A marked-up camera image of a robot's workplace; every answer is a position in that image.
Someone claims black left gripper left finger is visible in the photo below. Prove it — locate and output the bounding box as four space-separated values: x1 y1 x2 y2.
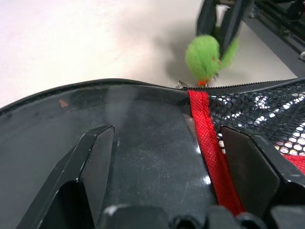
16 125 115 229

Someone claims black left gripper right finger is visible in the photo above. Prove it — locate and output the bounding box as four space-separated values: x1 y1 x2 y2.
220 125 305 217

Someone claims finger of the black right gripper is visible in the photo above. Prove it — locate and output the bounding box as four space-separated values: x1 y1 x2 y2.
196 0 218 37
219 0 244 56

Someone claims green pompom zipper keychain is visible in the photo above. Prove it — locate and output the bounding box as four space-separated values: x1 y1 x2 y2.
177 25 240 89

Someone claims black red table tennis paddle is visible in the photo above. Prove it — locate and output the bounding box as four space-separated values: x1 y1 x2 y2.
0 83 215 229

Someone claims black red mesh paddle case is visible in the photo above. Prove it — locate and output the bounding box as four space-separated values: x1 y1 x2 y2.
0 77 305 229

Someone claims black metal frame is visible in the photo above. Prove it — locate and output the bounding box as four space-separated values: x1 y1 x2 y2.
238 0 305 58

